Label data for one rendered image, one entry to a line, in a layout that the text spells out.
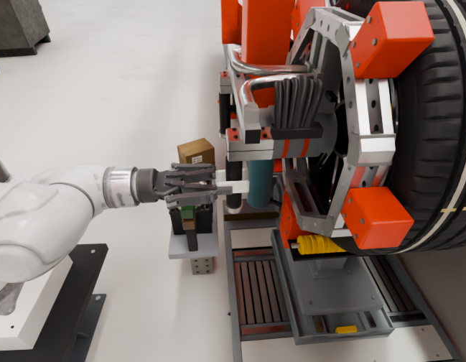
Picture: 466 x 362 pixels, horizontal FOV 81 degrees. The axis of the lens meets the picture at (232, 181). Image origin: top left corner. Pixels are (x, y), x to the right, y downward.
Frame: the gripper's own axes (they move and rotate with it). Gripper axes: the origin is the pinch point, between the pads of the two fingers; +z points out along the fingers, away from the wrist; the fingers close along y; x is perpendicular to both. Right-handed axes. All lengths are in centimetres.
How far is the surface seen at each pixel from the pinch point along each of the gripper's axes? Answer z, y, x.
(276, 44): 21, -59, 14
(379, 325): 55, 7, -69
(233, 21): 21, -251, -11
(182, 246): -16.1, -12.1, -38.0
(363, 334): 47, 9, -69
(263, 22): 16, -59, 21
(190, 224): -11.9, -9.0, -23.5
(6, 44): -299, -416, -63
